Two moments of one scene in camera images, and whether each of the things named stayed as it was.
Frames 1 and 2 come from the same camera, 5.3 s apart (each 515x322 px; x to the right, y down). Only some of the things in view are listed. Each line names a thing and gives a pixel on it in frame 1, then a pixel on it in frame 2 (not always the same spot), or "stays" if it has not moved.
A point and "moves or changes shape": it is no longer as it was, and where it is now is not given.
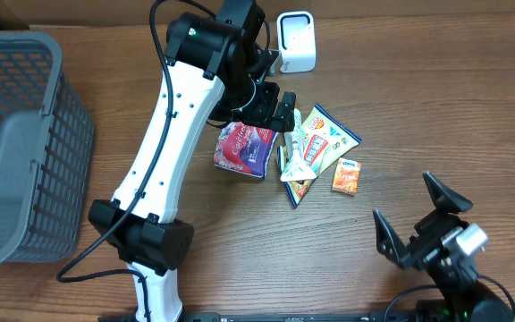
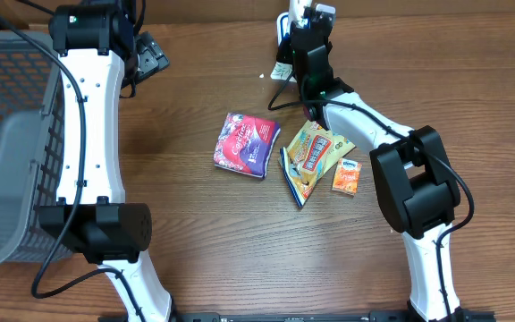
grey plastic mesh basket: [32, 145] stays
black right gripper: [430, 228] -> [325, 38]
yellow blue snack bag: [325, 140] moves or changes shape
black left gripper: [264, 114] -> [154, 58]
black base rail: [286, 317] stays
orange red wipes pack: [345, 178] stays
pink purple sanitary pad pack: [244, 148] stays
